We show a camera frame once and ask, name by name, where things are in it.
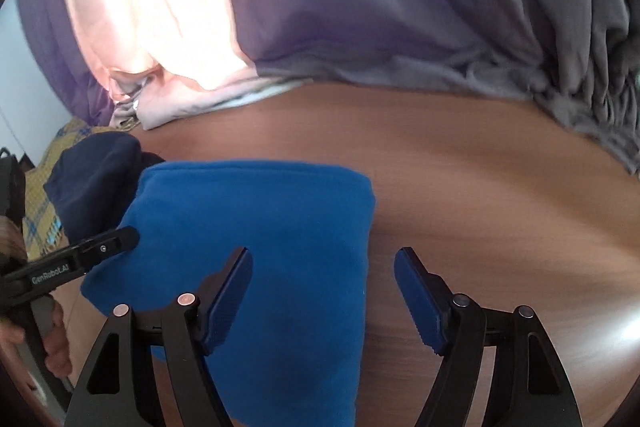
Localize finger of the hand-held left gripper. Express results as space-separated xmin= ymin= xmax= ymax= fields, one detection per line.
xmin=74 ymin=226 xmax=140 ymax=266

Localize person's left hand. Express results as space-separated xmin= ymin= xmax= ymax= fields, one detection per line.
xmin=42 ymin=302 xmax=72 ymax=377

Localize grey curtain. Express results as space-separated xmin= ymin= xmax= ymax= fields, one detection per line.
xmin=15 ymin=0 xmax=640 ymax=180

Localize dark navy cloth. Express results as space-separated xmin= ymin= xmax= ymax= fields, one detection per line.
xmin=44 ymin=132 xmax=166 ymax=248

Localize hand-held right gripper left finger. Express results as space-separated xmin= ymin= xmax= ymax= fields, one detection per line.
xmin=65 ymin=247 xmax=254 ymax=427

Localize blue fleece pants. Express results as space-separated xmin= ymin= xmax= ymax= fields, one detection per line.
xmin=80 ymin=160 xmax=377 ymax=427

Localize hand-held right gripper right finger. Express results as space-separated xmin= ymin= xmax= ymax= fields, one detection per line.
xmin=393 ymin=247 xmax=583 ymax=427

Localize pale pink cloth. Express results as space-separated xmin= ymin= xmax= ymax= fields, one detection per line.
xmin=55 ymin=0 xmax=311 ymax=131

